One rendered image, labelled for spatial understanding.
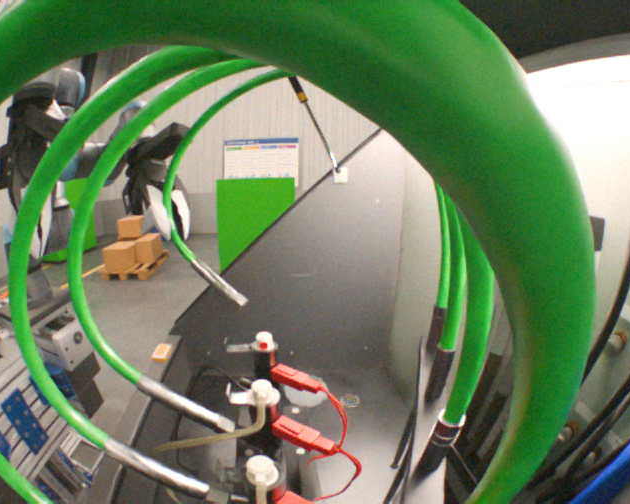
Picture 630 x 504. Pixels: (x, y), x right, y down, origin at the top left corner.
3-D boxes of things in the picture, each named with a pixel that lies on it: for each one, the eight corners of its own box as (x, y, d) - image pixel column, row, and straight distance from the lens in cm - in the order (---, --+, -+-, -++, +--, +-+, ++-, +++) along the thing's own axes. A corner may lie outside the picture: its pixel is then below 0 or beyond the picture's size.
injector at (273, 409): (253, 490, 43) (223, 384, 26) (289, 489, 43) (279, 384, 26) (253, 505, 42) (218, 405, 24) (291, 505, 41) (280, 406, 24)
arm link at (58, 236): (31, 256, 97) (39, 72, 101) (64, 244, 104) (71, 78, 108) (47, 260, 86) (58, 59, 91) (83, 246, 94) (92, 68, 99)
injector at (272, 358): (253, 448, 47) (233, 338, 33) (286, 448, 47) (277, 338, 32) (253, 462, 46) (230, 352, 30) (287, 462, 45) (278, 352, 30)
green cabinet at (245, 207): (291, 262, 450) (291, 177, 431) (295, 281, 369) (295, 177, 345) (230, 263, 456) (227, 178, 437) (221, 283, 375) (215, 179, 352)
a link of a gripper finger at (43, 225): (34, 252, 47) (28, 187, 47) (57, 251, 43) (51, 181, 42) (21, 258, 45) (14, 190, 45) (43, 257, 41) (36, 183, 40)
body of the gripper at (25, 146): (25, 189, 48) (30, 109, 50) (58, 180, 42) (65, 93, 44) (-9, 195, 44) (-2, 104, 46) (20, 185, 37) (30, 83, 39)
